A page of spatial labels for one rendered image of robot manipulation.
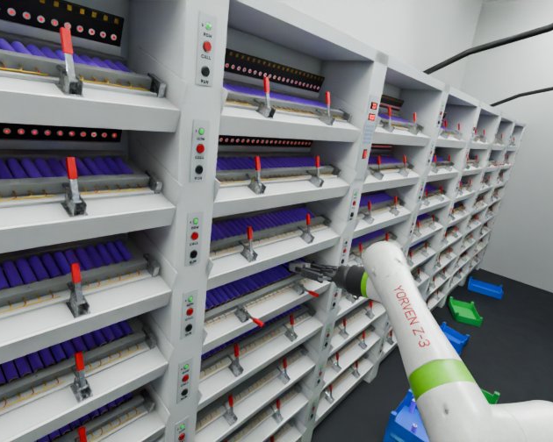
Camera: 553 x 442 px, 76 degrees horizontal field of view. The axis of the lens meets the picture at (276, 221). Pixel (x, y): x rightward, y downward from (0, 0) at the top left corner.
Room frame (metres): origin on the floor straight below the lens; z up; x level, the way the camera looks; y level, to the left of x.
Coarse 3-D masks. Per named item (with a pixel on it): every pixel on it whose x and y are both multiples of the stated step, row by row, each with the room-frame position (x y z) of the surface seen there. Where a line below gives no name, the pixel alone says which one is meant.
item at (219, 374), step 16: (304, 304) 1.28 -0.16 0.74; (272, 320) 1.12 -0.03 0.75; (288, 320) 1.14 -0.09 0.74; (304, 320) 1.19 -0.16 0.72; (320, 320) 1.23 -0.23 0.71; (240, 336) 1.00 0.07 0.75; (256, 336) 1.02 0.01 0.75; (272, 336) 1.06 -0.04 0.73; (288, 336) 1.09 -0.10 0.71; (304, 336) 1.13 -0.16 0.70; (208, 352) 0.90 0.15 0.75; (224, 352) 0.91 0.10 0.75; (240, 352) 0.96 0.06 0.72; (256, 352) 0.98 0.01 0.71; (272, 352) 1.01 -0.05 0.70; (208, 368) 0.87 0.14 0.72; (224, 368) 0.88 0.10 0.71; (240, 368) 0.89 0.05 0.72; (256, 368) 0.93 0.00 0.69; (208, 384) 0.82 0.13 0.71; (224, 384) 0.84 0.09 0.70; (208, 400) 0.79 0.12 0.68
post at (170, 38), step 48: (144, 0) 0.77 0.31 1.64; (192, 0) 0.69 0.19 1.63; (144, 48) 0.76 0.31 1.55; (192, 48) 0.69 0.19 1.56; (192, 96) 0.70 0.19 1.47; (144, 144) 0.76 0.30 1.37; (192, 192) 0.71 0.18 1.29; (192, 288) 0.72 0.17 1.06; (192, 336) 0.73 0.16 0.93; (192, 384) 0.74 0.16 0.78; (192, 432) 0.74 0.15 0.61
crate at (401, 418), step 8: (408, 392) 1.27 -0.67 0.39; (408, 400) 1.26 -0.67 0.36; (400, 408) 1.22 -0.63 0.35; (408, 408) 1.25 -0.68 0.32; (416, 408) 1.25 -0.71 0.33; (392, 416) 1.13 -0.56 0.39; (400, 416) 1.20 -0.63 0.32; (408, 416) 1.21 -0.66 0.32; (416, 416) 1.22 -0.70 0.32; (392, 424) 1.12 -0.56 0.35; (400, 424) 1.11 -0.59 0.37; (408, 424) 1.16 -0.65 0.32; (392, 432) 1.12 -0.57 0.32; (400, 432) 1.10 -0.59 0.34; (408, 432) 1.08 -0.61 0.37; (416, 432) 1.13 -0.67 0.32; (424, 432) 1.13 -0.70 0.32; (408, 440) 1.08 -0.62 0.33; (416, 440) 1.06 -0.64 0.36; (424, 440) 1.05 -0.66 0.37
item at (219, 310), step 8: (288, 280) 1.10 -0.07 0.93; (296, 280) 1.12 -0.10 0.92; (304, 280) 1.15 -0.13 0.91; (264, 288) 1.01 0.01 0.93; (272, 288) 1.03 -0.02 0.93; (280, 288) 1.06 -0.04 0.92; (248, 296) 0.95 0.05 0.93; (256, 296) 0.97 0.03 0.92; (264, 296) 0.99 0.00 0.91; (224, 304) 0.88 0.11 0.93; (232, 304) 0.89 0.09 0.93; (240, 304) 0.91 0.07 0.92; (256, 304) 0.95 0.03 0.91; (208, 312) 0.83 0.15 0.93; (216, 312) 0.84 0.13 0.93; (224, 312) 0.87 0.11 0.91; (208, 320) 0.83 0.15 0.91
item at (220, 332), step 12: (312, 288) 1.14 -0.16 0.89; (324, 288) 1.20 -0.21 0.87; (264, 300) 0.99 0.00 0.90; (276, 300) 1.01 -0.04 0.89; (288, 300) 1.03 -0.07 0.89; (300, 300) 1.08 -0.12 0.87; (252, 312) 0.92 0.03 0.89; (264, 312) 0.94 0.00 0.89; (276, 312) 0.99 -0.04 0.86; (216, 324) 0.83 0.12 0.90; (228, 324) 0.85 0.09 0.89; (240, 324) 0.86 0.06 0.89; (252, 324) 0.90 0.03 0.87; (204, 336) 0.75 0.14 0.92; (216, 336) 0.80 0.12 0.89; (228, 336) 0.83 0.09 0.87; (204, 348) 0.76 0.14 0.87
